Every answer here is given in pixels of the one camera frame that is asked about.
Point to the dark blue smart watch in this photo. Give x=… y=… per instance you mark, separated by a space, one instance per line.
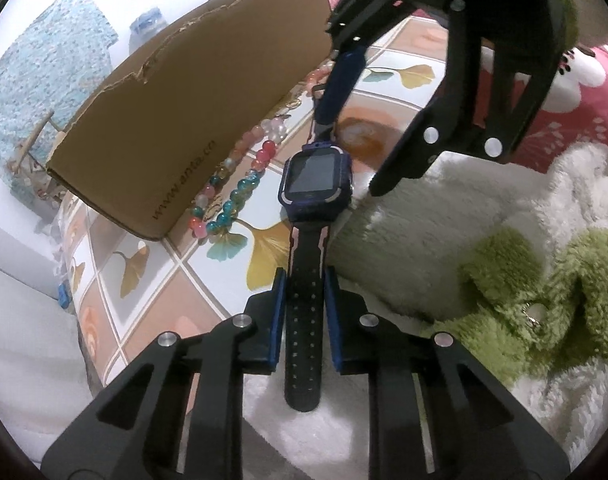
x=314 y=175

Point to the white green fluffy garment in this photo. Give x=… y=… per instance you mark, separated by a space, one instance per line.
x=459 y=240

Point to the pink floral blanket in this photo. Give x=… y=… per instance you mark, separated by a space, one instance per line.
x=584 y=100

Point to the teal patterned cloth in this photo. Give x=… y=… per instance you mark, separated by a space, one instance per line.
x=39 y=75

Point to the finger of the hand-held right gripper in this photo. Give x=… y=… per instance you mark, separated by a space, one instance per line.
x=364 y=15
x=409 y=160

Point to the small blue object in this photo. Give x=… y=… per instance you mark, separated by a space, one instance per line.
x=65 y=297

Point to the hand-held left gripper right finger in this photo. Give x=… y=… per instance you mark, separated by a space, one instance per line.
x=332 y=325

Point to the brown cardboard box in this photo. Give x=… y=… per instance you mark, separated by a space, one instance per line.
x=184 y=110

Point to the wooden chair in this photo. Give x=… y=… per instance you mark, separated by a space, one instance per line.
x=34 y=147

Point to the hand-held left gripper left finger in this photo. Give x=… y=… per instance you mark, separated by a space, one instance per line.
x=279 y=320

